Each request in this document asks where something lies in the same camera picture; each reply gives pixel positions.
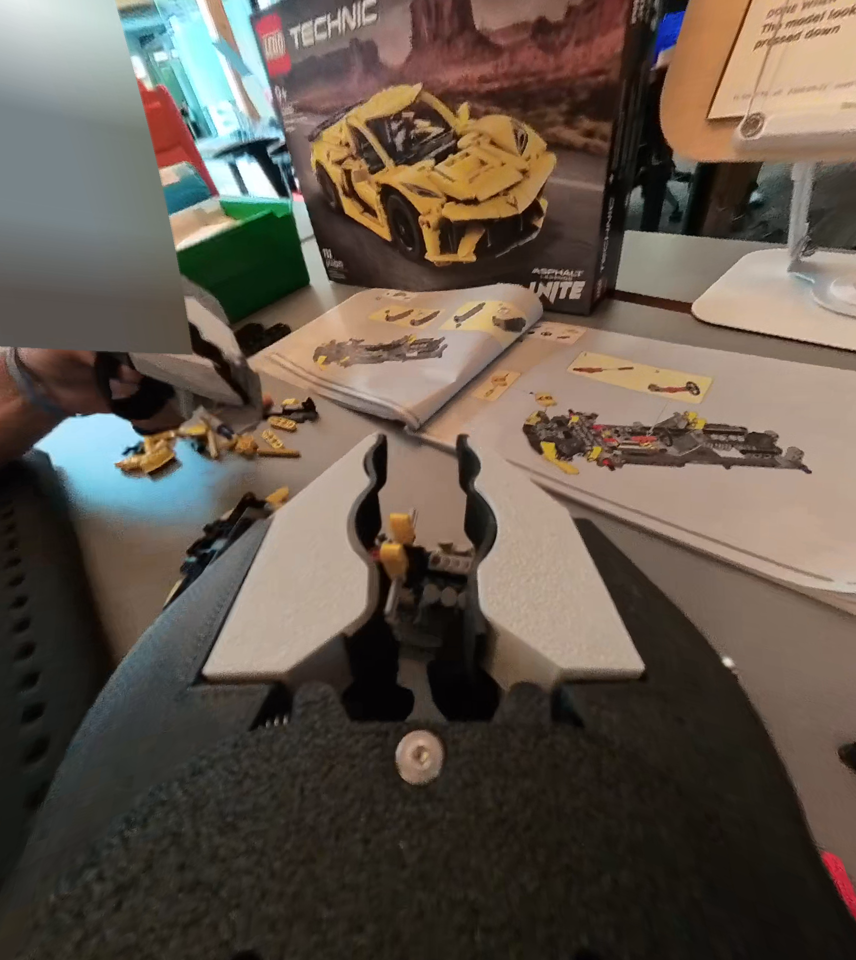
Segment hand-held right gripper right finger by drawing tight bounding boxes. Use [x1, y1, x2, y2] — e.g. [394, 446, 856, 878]
[428, 433, 647, 725]

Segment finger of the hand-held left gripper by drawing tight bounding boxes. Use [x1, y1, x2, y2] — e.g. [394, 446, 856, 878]
[184, 277, 251, 400]
[130, 351, 266, 429]

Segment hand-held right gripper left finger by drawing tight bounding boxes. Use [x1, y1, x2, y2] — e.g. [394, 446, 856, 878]
[201, 433, 418, 725]

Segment lego car chassis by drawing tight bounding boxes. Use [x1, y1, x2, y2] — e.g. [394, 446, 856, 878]
[165, 487, 478, 646]

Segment black lego beams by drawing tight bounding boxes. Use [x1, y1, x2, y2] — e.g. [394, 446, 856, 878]
[233, 321, 293, 357]

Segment pile of yellow lego beams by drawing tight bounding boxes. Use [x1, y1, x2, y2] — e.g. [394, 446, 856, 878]
[114, 396, 320, 475]

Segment lego set box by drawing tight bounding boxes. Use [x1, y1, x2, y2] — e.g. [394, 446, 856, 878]
[251, 0, 658, 316]

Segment person's left hand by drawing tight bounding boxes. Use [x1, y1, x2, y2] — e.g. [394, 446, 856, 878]
[29, 348, 118, 417]

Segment green plastic bin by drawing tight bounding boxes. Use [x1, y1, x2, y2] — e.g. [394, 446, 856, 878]
[173, 196, 311, 324]

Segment white paper sheets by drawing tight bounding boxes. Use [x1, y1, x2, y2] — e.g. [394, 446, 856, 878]
[173, 202, 249, 252]

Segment grey wristband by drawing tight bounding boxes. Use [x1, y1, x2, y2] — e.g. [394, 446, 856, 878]
[4, 348, 69, 421]

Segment teal plastic package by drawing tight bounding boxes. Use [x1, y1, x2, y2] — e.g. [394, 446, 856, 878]
[165, 165, 219, 219]

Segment open instruction booklet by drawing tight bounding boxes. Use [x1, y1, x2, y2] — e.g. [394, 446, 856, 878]
[248, 285, 856, 616]

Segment red carry case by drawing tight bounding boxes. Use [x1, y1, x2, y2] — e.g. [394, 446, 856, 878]
[139, 82, 215, 200]

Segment black dotted mat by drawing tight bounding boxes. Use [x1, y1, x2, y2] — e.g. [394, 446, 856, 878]
[0, 450, 114, 939]

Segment white board stand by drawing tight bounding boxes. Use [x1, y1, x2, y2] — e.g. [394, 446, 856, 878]
[690, 161, 856, 327]

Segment task instruction board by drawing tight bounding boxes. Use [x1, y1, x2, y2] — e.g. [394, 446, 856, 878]
[660, 0, 856, 162]

